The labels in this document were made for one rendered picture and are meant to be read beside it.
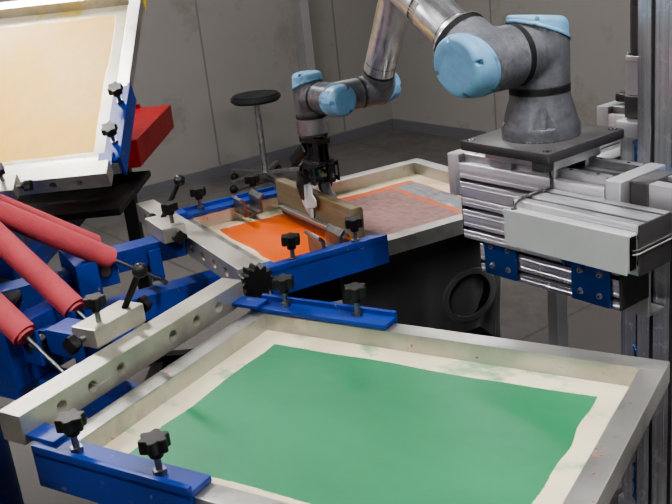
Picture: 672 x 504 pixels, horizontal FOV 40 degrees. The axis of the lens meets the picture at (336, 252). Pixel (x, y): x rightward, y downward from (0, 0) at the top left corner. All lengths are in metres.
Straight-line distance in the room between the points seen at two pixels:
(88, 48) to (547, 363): 1.92
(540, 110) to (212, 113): 5.29
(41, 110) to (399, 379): 1.62
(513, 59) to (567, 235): 0.33
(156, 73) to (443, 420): 5.46
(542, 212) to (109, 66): 1.63
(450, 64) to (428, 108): 5.92
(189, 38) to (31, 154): 4.17
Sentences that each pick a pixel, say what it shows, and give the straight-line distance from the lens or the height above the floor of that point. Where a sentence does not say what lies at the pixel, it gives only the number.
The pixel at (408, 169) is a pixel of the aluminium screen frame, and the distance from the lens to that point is 2.80.
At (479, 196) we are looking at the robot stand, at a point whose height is 1.13.
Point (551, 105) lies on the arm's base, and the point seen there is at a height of 1.33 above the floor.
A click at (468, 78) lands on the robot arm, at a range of 1.69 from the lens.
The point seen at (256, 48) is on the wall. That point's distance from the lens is 7.12.
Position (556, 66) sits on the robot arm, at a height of 1.40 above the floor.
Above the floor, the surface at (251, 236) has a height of 0.95.
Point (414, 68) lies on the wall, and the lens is 7.67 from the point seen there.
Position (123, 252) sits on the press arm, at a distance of 2.16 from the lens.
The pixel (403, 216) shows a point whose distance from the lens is 2.42.
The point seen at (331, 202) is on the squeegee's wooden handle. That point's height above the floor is 1.05.
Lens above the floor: 1.69
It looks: 19 degrees down
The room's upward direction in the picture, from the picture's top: 6 degrees counter-clockwise
